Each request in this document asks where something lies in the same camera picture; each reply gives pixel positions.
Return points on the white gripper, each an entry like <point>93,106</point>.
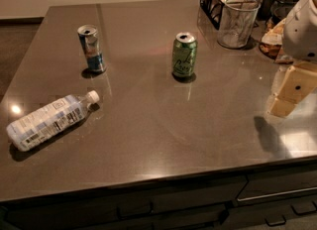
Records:
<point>302,37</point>

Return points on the blue silver redbull can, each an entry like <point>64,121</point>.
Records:
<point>88,36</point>

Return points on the green soda can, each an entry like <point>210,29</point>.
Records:
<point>184,54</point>

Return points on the dark round appliance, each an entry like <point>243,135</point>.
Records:
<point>280,9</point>

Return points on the clear plastic water bottle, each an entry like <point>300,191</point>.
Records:
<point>41,125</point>

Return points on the wire mesh cup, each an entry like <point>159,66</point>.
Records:
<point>237,22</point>

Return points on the cabinet drawer with handle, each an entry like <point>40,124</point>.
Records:
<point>269,186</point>

